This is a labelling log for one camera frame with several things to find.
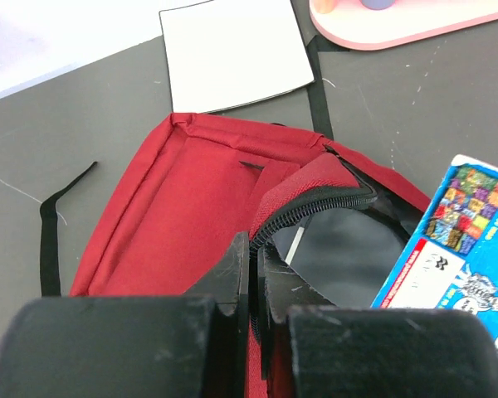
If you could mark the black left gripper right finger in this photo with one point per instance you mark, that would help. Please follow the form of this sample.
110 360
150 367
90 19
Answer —
311 348

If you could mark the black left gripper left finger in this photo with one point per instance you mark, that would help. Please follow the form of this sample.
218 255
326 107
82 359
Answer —
190 345

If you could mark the red student backpack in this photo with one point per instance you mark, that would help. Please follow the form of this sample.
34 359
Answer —
198 180

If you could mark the blue comic book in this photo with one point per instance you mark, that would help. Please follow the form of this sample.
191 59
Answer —
451 259

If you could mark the pink three-tier shelf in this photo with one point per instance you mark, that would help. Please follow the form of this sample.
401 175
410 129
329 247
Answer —
352 25

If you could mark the blue cup bottom shelf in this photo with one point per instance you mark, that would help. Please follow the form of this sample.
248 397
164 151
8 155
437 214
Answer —
377 5

